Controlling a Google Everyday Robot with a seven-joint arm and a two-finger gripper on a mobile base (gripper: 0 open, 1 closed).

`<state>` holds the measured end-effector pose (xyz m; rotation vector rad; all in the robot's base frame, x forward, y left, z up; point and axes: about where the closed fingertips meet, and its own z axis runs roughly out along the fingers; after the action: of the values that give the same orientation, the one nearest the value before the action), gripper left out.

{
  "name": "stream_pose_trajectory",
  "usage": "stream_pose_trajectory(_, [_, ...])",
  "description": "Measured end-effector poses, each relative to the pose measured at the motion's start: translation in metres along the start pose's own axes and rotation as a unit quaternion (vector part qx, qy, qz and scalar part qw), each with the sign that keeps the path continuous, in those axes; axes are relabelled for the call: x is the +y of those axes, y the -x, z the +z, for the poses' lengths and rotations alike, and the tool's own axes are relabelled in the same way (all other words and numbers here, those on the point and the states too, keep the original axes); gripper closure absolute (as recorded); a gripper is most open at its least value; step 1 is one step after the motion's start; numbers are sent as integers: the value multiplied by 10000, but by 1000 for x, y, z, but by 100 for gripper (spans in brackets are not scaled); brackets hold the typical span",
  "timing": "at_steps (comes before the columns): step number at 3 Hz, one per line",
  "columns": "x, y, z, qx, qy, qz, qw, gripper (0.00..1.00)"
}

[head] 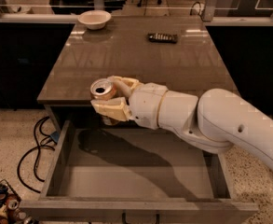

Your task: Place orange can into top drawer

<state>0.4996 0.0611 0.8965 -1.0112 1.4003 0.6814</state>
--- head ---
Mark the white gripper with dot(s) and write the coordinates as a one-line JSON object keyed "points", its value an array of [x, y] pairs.
{"points": [[145, 104]]}

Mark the orange soda can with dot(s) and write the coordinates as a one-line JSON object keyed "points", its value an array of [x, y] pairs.
{"points": [[103, 89]]}

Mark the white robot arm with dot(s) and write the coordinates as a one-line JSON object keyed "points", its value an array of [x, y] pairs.
{"points": [[213, 122]]}

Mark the grey cabinet with glossy top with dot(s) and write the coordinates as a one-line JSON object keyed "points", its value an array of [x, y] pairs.
{"points": [[192, 65]]}

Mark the grey open top drawer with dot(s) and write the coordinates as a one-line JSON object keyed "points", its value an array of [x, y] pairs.
{"points": [[96, 175]]}

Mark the brown soda can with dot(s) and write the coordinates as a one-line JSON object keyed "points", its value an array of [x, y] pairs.
{"points": [[12, 202]]}

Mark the black snack bar packet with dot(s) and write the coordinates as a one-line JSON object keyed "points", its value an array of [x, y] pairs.
{"points": [[162, 38]]}

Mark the white bowl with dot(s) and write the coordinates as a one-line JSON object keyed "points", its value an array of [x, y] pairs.
{"points": [[94, 19]]}

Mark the black drawer handle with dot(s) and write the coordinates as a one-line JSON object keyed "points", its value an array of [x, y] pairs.
{"points": [[140, 220]]}

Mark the wire basket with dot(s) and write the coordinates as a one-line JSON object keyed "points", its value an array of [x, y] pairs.
{"points": [[10, 211]]}

